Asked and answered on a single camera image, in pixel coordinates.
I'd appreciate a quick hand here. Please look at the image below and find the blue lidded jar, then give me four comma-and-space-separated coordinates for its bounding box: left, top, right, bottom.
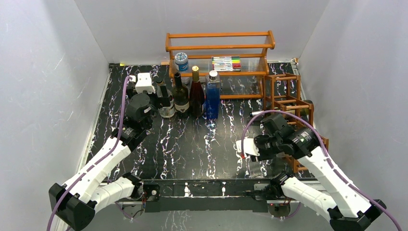
174, 52, 189, 72

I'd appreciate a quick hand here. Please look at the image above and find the gold foil wine bottle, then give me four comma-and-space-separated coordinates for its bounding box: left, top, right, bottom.
189, 65, 205, 117

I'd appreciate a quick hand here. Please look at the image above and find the silver capped wine bottle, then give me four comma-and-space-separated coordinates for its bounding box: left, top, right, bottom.
262, 100, 313, 117

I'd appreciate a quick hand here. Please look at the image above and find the wooden wine rack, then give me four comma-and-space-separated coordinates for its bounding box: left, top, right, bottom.
261, 74, 329, 173

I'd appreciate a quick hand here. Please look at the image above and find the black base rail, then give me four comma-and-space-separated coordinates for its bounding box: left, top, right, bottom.
115, 180, 291, 214

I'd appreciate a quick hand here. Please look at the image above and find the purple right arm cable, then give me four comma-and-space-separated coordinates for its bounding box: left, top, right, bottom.
241, 110, 404, 231

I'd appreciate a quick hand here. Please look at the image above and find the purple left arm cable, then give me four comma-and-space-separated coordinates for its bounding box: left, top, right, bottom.
46, 75, 133, 231

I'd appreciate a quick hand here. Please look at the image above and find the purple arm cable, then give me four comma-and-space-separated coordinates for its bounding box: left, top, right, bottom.
241, 110, 404, 231
46, 75, 133, 231

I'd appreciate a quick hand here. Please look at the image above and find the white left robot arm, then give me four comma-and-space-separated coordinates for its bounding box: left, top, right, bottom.
49, 86, 172, 231

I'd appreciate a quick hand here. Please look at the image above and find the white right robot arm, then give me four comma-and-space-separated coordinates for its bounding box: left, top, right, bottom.
241, 111, 386, 231

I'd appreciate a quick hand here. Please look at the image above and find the dark green wine bottle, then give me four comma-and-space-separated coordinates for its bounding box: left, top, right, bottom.
172, 72, 190, 117

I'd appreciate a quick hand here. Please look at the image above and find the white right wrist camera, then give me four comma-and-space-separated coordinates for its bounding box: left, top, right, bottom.
236, 138, 260, 158

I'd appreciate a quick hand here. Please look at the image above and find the orange wooden shelf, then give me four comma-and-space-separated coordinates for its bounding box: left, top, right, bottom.
165, 30, 276, 99

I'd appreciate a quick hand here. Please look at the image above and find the clear glass bottle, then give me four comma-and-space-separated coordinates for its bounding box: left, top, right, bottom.
155, 77, 176, 118

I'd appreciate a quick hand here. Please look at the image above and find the marker pen set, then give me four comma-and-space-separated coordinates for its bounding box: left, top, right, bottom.
212, 56, 242, 72

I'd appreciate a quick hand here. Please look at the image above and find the blue glass bottle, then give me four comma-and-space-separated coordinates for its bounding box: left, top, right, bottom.
205, 70, 221, 119

